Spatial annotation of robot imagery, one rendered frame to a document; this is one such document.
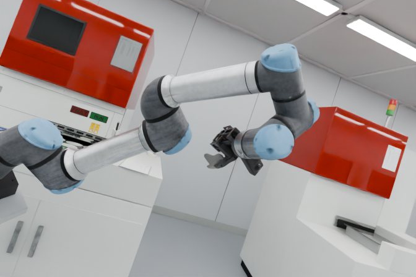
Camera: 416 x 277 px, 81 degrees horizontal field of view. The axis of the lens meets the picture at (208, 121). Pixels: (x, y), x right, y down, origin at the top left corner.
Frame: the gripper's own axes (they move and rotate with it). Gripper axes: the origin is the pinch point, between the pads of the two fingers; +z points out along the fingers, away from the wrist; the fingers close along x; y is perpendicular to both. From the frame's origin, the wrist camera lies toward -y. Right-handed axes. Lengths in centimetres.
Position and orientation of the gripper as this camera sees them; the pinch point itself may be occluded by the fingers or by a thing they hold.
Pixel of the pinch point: (221, 151)
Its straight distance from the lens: 84.8
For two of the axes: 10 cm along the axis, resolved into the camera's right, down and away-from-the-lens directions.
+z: -3.3, 1.3, 9.3
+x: -6.1, 7.2, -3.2
